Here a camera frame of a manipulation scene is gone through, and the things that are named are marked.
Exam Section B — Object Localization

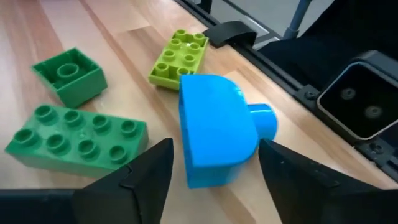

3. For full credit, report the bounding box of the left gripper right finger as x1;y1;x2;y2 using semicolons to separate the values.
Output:
257;139;398;224

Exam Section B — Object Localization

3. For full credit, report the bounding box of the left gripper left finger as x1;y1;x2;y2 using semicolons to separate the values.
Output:
0;138;175;224

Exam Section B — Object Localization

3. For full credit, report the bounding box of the long dark green brick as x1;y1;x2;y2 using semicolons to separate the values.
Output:
4;104;149;179

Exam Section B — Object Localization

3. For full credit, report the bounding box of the blue single-stud toy block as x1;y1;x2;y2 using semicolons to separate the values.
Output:
178;73;278;189

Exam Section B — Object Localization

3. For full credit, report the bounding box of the small dark green brick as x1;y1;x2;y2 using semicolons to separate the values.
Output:
30;47;108;109

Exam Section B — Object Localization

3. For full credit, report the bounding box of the lime green toy brick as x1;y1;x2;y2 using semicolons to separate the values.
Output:
147;29;210;91

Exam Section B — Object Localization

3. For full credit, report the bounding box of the grey table-level camera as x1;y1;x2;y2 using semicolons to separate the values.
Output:
316;49;398;146

